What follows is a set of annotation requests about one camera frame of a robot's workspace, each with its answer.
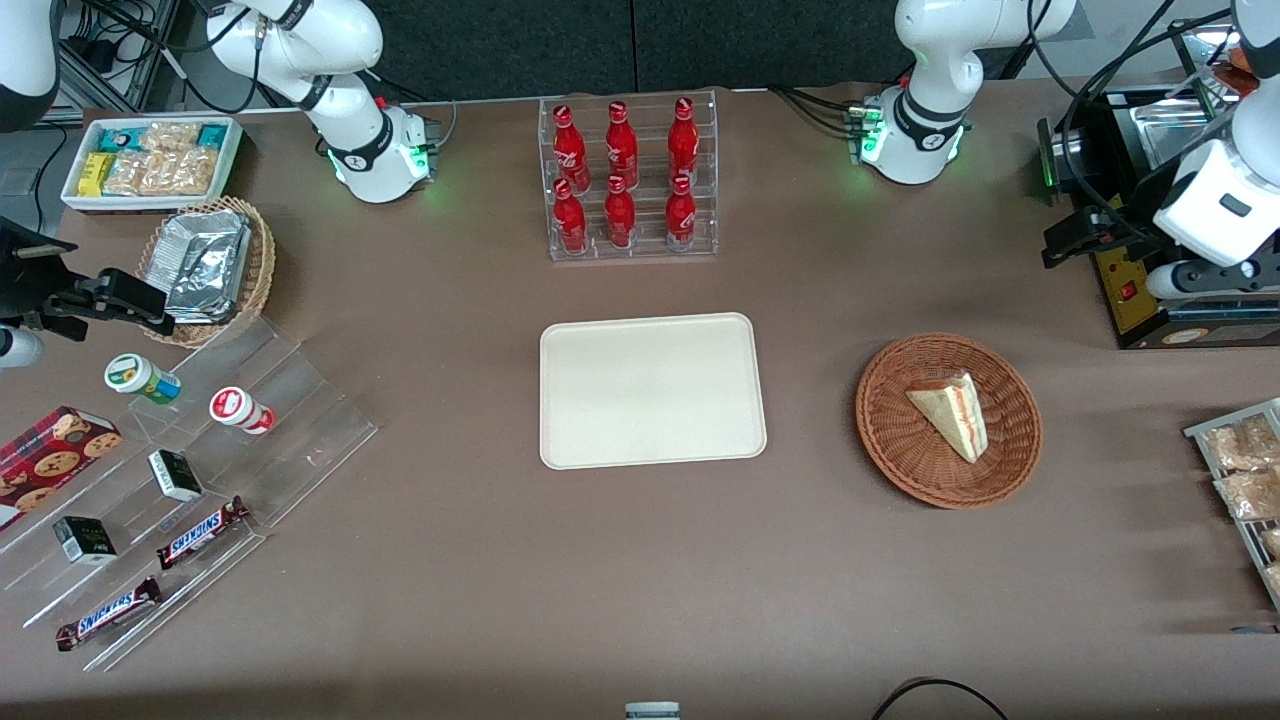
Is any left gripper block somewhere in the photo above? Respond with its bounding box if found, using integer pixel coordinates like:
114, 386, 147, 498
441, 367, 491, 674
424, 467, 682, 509
1042, 140, 1280, 269

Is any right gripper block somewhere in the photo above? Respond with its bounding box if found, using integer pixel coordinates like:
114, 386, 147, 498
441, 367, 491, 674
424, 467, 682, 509
0, 218, 173, 341

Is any triangular sandwich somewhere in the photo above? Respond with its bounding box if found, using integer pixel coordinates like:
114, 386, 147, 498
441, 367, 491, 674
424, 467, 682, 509
905, 372, 989, 465

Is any light tan wicker basket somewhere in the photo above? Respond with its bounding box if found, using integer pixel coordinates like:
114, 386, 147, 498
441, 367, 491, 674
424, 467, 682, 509
135, 196, 276, 349

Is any tray of packaged snacks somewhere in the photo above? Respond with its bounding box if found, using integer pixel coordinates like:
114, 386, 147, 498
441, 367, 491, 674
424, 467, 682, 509
1183, 398, 1280, 613

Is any brown wicker basket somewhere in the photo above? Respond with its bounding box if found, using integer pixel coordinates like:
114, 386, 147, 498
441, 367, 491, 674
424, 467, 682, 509
855, 332, 1043, 511

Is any cream plastic serving tray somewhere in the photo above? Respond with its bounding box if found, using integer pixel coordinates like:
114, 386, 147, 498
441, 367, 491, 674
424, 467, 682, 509
539, 312, 768, 471

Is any black metal machine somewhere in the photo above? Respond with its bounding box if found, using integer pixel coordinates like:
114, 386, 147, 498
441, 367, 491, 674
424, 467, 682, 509
1037, 85, 1280, 351

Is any green lidded yogurt cup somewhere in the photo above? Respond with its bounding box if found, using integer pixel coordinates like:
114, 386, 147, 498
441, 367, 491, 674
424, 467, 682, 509
104, 353, 183, 406

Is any silver foil packet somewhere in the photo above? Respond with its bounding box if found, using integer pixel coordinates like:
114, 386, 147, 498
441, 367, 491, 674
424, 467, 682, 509
152, 208, 253, 311
160, 288, 243, 326

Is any white rectangular snack bin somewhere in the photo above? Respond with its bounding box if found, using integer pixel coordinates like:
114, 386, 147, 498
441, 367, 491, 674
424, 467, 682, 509
60, 117, 244, 216

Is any clear cracker bag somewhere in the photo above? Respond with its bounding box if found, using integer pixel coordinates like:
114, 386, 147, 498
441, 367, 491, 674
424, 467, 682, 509
155, 148, 219, 196
105, 150, 161, 196
140, 122, 201, 153

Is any red tartan cookie box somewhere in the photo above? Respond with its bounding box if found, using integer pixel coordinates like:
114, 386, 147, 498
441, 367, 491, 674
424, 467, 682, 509
0, 405, 123, 531

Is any red lidded yogurt cup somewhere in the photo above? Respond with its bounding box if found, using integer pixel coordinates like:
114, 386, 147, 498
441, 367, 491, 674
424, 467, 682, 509
209, 386, 275, 436

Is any small black carton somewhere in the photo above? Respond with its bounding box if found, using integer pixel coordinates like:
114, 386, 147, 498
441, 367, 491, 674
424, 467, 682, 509
148, 449, 204, 503
52, 516, 118, 566

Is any clear acrylic stepped display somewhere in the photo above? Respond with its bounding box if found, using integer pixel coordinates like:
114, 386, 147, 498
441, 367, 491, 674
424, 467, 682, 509
0, 315, 379, 673

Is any Snickers chocolate bar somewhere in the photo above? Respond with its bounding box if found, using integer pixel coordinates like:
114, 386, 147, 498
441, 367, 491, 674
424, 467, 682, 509
55, 576, 163, 653
156, 496, 251, 571

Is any red cola bottle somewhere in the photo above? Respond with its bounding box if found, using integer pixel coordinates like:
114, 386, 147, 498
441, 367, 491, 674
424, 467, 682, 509
604, 174, 637, 249
553, 178, 589, 254
552, 104, 591, 191
605, 100, 639, 189
665, 174, 697, 251
667, 96, 700, 186

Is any clear acrylic bottle rack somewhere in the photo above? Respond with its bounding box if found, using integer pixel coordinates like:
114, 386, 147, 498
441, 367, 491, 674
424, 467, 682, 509
538, 90, 719, 263

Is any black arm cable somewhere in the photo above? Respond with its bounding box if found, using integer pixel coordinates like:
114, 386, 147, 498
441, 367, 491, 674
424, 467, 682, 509
1030, 0, 1236, 226

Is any aluminium frame structure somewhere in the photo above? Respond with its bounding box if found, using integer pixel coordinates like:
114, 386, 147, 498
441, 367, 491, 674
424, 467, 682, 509
60, 0, 186, 113

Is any black base cable bundle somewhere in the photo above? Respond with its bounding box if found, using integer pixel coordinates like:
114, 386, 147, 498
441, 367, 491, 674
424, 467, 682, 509
768, 85, 863, 136

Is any black looped table cable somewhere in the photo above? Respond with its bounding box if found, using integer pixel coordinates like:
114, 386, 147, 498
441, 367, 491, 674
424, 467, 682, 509
870, 678, 1011, 720

